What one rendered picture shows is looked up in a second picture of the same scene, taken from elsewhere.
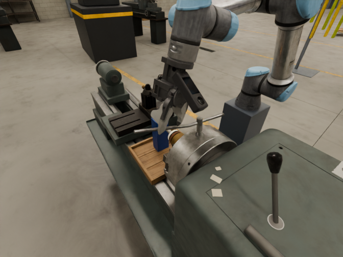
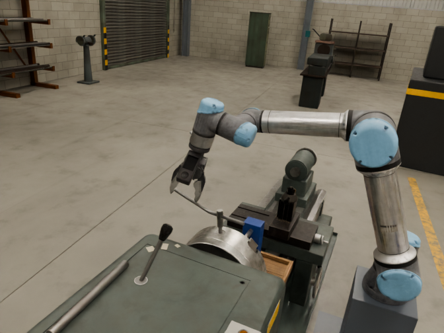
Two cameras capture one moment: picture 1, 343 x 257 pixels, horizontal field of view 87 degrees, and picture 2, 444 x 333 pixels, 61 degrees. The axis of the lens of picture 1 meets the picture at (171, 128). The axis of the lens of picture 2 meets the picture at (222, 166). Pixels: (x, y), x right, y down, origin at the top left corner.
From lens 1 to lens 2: 1.07 m
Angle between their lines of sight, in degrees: 51
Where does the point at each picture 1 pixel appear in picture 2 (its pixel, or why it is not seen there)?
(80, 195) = not seen: hidden behind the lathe
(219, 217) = (129, 253)
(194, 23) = (198, 121)
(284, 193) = (174, 285)
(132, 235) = not seen: outside the picture
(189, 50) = (194, 137)
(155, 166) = not seen: hidden behind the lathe
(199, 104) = (180, 175)
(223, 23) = (226, 129)
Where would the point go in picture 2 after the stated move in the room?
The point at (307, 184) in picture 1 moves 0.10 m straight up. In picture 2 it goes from (196, 300) to (198, 268)
